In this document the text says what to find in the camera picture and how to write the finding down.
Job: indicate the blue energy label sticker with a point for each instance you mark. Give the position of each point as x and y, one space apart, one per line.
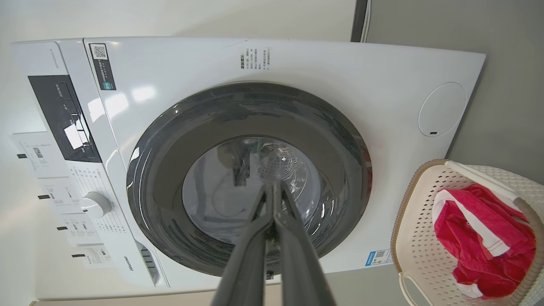
378 257

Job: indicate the white round control knob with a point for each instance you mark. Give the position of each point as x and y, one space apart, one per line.
95 205

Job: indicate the white front-load washing machine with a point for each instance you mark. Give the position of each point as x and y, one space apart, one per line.
191 63

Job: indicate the red and white garment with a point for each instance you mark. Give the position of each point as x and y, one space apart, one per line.
480 255

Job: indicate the black display control panel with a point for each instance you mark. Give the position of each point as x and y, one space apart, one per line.
55 119

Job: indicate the cream perforated plastic laundry basket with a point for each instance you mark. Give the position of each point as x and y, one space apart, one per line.
420 238

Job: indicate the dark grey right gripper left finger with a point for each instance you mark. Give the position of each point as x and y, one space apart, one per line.
246 263

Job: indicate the dark grey vertical post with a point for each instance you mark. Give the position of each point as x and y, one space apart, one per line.
358 21

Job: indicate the white instruction paper sheet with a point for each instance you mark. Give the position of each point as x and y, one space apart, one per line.
93 256
59 195
78 229
36 155

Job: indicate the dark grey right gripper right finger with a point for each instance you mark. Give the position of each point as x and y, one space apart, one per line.
299 263

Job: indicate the round white filter cover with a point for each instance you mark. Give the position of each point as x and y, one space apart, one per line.
442 108

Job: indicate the dark QR code sticker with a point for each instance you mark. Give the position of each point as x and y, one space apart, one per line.
104 72

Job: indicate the dark round washing machine door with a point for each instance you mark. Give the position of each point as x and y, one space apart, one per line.
161 170

